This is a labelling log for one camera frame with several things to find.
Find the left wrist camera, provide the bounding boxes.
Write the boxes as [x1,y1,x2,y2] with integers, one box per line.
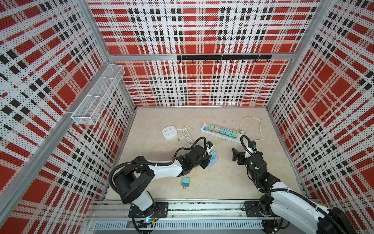
[205,141,213,154]

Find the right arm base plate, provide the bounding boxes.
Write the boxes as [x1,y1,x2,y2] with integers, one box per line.
[243,200,275,217]

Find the long white power strip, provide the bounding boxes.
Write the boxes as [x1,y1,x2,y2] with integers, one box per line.
[200,123,242,144]

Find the blue square power strip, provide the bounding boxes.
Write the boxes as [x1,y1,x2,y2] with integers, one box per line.
[207,157,218,168]

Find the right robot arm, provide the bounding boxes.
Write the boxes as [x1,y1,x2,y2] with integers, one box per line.
[232,135,356,234]

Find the aluminium front rail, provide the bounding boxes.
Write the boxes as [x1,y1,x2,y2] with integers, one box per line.
[87,198,326,218]

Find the white square power strip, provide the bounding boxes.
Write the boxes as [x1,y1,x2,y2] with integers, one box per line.
[162,125,178,140]

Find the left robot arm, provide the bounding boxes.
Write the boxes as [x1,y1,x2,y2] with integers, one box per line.
[109,136,213,213]

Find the green plug adapter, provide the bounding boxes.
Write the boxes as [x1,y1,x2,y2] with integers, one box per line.
[208,124,215,131]
[231,131,239,138]

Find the black hook rail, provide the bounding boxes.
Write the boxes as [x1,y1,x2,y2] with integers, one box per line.
[176,54,272,61]

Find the pink plug adapter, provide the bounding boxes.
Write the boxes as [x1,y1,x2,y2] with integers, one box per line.
[214,126,221,133]

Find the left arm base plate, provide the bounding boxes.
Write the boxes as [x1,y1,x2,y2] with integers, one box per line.
[129,202,169,218]

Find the white wire basket shelf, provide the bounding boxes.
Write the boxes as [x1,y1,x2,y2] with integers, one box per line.
[72,64,124,125]

